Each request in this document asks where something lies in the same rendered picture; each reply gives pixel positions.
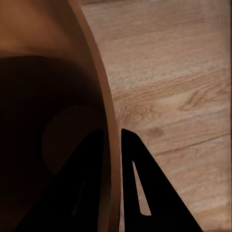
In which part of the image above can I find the trash can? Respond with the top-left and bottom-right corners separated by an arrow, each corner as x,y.
0,0 -> 121,232

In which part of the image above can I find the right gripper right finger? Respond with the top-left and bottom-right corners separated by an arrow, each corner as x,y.
121,129 -> 203,232

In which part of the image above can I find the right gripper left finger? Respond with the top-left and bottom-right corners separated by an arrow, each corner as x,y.
13,129 -> 104,232

